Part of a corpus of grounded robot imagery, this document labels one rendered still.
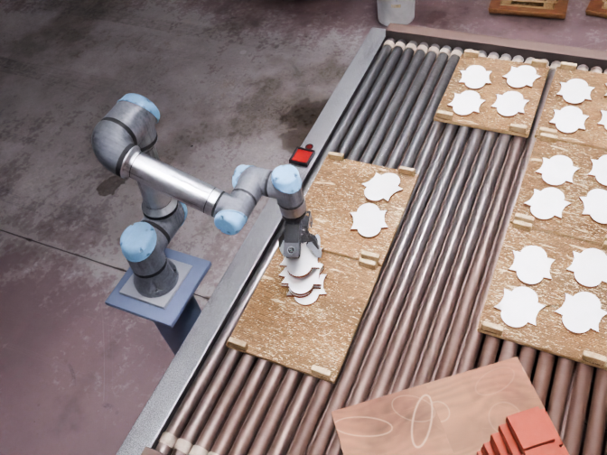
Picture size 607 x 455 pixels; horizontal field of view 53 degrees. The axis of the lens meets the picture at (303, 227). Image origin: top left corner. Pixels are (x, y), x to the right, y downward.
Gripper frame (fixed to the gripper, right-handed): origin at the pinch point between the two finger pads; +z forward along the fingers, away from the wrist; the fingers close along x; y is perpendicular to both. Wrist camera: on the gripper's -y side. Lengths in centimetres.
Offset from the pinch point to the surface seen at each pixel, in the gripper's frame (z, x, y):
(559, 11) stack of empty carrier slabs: 96, -116, 279
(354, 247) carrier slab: 9.0, -14.6, 11.2
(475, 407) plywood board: -1, -51, -43
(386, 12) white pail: 91, -2, 276
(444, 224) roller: 11, -43, 24
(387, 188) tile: 7.7, -23.1, 36.6
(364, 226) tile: 7.8, -17.1, 19.4
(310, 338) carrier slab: 9.0, -5.3, -23.0
